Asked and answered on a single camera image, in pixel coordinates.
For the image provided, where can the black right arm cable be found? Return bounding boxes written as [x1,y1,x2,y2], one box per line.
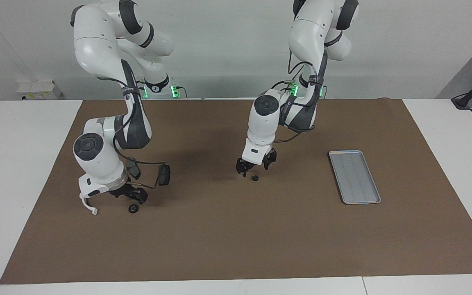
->
[113,135,167,190]

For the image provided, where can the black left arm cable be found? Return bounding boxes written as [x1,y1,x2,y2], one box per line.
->
[275,49,327,145]

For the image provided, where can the white wall power box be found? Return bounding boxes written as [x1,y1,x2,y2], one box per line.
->
[17,80,62,100]

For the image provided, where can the black base cable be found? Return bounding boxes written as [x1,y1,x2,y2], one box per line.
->
[267,80,298,98]

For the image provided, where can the silver metal tray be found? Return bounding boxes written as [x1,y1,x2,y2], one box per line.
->
[329,150,381,204]

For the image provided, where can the white curved plastic bracket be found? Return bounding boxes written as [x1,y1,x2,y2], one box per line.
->
[79,193,98,216]

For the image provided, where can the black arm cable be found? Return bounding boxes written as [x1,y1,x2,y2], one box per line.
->
[113,135,167,190]
[275,49,327,145]

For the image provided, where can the curved dark brake pad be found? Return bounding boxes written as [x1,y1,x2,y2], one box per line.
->
[126,158,141,180]

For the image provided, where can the brown table mat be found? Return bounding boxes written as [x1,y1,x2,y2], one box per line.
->
[0,98,472,285]

